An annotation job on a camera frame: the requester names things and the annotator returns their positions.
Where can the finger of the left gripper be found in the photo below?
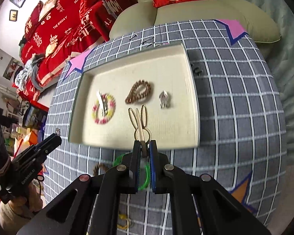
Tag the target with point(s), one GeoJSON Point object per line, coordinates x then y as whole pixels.
{"type": "Point", "coordinates": [45, 143]}

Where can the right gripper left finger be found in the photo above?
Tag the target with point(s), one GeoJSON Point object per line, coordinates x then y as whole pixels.
{"type": "Point", "coordinates": [134, 168]}

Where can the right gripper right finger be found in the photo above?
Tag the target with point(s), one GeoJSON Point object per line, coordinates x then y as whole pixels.
{"type": "Point", "coordinates": [159, 181]}

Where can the green translucent bangle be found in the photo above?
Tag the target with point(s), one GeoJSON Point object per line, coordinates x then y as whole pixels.
{"type": "Point", "coordinates": [144, 174]}

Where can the silver heart pendant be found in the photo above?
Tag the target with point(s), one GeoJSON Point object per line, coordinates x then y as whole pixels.
{"type": "Point", "coordinates": [57, 131]}

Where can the beige rabbit hair clip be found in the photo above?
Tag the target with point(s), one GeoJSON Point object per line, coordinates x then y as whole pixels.
{"type": "Point", "coordinates": [139, 119]}

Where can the silver alligator hair clip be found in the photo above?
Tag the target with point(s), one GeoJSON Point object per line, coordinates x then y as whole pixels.
{"type": "Point", "coordinates": [102, 99]}

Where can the person left hand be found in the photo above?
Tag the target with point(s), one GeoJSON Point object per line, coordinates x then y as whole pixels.
{"type": "Point", "coordinates": [27, 204]}

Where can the dark picture box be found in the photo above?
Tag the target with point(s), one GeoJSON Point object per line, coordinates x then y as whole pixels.
{"type": "Point", "coordinates": [34, 118]}

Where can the shallow green-sided tray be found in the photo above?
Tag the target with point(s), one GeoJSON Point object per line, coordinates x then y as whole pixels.
{"type": "Point", "coordinates": [130, 82]}

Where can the green armchair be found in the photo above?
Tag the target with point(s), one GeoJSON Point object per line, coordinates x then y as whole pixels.
{"type": "Point", "coordinates": [143, 15]}

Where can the red wedding bedspread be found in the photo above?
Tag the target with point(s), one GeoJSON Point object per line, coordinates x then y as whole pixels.
{"type": "Point", "coordinates": [58, 31]}

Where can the pale green curtain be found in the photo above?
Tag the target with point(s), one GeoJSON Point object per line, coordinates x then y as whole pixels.
{"type": "Point", "coordinates": [281, 62]}

